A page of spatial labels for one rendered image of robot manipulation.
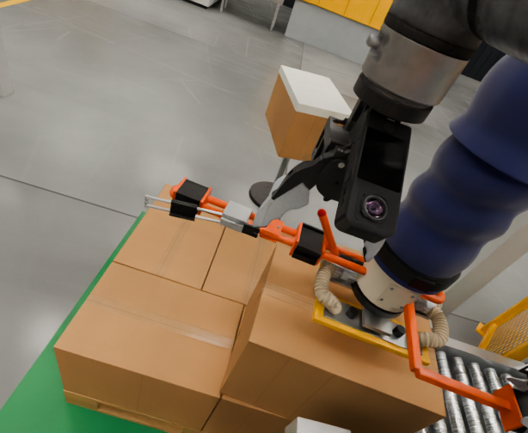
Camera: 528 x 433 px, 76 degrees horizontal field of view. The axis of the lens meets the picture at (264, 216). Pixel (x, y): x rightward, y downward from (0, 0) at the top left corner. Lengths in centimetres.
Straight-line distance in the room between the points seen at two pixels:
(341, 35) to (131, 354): 750
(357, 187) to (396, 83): 9
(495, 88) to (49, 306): 205
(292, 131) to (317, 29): 592
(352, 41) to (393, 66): 786
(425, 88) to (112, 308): 133
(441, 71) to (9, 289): 216
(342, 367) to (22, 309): 163
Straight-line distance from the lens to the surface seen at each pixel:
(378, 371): 113
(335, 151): 33
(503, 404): 99
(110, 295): 149
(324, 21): 804
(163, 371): 135
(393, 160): 31
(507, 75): 73
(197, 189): 94
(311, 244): 92
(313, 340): 107
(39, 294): 219
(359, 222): 28
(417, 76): 30
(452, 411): 182
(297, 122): 223
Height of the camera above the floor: 180
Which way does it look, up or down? 40 degrees down
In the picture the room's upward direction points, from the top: 23 degrees clockwise
